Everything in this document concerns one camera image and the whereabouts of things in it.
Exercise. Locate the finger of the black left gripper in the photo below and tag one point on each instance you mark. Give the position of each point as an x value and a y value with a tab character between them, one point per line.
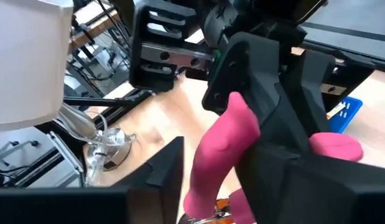
257	71
307	87

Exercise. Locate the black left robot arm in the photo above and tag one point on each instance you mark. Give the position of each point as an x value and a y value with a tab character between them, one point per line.
291	11

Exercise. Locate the silver aluminium extrusion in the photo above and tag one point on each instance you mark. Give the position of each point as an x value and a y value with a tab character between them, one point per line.
67	158

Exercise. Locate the white shade table lamp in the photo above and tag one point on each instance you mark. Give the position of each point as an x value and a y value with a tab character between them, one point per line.
27	62

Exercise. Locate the blue plastic basket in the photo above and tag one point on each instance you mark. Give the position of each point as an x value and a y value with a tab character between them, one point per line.
350	115

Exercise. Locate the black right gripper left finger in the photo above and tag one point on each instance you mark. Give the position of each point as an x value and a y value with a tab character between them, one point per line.
161	193

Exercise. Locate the yellow crayon box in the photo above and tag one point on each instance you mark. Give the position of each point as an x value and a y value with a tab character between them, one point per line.
335	111

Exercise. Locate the light orange plastic basket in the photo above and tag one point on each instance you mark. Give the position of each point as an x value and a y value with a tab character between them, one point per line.
223	203

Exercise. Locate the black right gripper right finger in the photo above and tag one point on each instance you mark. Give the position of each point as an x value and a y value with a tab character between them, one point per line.
267	186

